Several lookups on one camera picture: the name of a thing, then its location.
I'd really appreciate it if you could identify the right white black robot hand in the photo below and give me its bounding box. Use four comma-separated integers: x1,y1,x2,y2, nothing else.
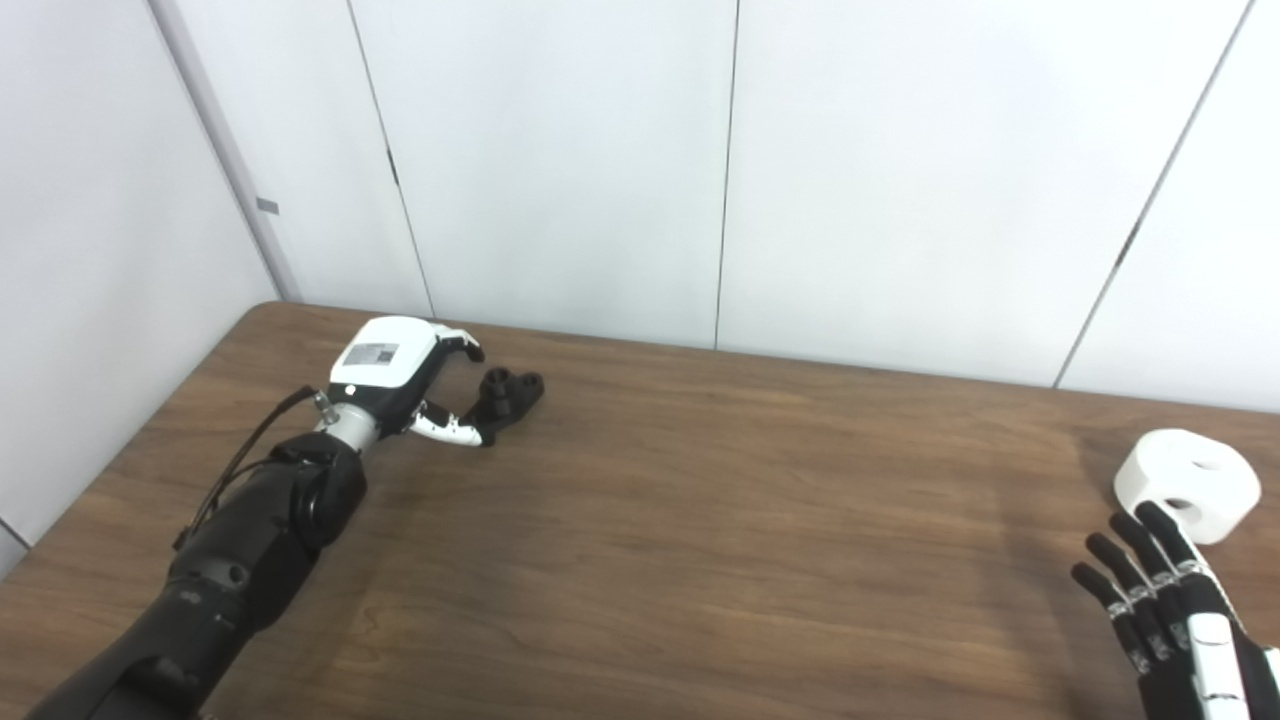
1071,501,1280,720

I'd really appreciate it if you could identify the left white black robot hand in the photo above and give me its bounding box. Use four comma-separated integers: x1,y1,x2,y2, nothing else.
327,316,496,448

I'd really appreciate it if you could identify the black flanged holder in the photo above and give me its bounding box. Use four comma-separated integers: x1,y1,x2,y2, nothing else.
462,368,546,446

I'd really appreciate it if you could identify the round white piece with holes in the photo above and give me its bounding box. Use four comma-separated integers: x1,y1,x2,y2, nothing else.
1113,429,1263,546

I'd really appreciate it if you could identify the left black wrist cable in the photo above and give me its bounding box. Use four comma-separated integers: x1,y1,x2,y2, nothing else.
175,387,336,551

